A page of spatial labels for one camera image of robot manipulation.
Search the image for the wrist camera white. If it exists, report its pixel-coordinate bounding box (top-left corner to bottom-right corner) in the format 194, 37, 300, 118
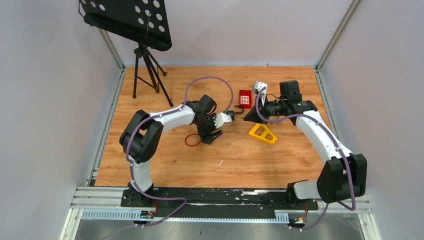
213, 112, 234, 129
252, 81, 268, 105

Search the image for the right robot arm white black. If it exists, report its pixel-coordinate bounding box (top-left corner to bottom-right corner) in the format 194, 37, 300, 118
243, 80, 368, 209

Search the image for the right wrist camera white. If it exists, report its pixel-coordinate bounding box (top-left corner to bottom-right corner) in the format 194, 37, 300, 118
252, 81, 268, 105

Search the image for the slotted cable duct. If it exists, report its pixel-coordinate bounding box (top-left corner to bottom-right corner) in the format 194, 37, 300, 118
81, 209, 290, 223

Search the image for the brass padlock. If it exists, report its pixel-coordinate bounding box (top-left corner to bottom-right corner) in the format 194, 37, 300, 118
268, 116, 282, 126

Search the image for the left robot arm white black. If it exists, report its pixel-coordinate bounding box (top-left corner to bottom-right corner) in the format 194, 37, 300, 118
119, 95, 233, 207

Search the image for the purple cable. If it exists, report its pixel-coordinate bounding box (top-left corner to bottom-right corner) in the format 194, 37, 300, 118
76, 76, 235, 233
254, 86, 357, 232

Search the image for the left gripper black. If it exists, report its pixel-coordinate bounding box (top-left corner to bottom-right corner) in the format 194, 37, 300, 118
196, 113, 224, 146

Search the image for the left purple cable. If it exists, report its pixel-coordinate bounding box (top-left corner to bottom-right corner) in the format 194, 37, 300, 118
76, 76, 235, 233

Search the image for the black padlock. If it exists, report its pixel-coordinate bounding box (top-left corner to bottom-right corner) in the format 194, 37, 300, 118
227, 105, 245, 121

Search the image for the yellow triangular plastic piece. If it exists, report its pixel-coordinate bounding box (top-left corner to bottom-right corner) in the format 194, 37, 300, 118
248, 123, 278, 145

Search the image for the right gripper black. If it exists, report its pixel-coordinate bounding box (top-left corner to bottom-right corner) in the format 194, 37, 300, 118
243, 94, 287, 125

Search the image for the black music stand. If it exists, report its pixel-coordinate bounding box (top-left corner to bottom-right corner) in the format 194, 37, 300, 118
78, 0, 174, 107

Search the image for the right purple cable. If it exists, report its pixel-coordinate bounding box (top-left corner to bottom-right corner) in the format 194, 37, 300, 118
254, 86, 357, 232

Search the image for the red cable lock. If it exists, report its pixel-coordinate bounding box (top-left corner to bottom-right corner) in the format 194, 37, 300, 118
184, 133, 202, 147

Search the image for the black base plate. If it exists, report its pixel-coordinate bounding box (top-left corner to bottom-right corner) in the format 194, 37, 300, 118
120, 186, 319, 219

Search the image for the red toy brick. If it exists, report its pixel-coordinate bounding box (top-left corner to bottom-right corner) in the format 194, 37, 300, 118
238, 89, 252, 109

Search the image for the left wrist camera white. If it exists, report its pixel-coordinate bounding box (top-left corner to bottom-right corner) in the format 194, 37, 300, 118
213, 112, 234, 129

